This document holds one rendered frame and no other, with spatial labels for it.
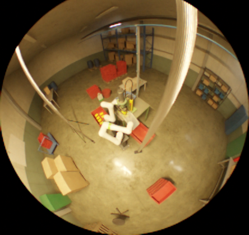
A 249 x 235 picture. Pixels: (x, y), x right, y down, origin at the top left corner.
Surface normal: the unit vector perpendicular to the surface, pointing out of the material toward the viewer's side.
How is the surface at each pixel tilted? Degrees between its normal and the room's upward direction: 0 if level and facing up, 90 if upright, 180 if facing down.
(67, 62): 90
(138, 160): 0
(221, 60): 90
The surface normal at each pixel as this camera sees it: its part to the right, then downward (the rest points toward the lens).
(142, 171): -0.07, -0.60
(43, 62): 0.66, 0.57
